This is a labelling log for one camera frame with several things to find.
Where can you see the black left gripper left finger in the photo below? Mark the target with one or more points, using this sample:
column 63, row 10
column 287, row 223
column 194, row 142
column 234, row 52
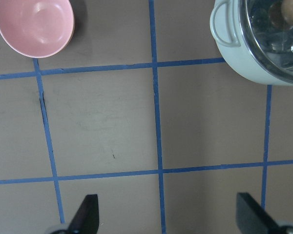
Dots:
column 86, row 219

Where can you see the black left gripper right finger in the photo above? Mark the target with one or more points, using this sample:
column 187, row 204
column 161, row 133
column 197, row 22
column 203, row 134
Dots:
column 251, row 218

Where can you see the glass pot lid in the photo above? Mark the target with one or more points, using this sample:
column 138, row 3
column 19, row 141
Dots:
column 268, row 37

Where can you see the pale green steel pot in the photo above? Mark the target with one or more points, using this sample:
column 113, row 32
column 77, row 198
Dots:
column 226, row 31

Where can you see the pink plastic bowl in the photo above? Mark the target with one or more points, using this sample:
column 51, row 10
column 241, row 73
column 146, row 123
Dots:
column 37, row 28

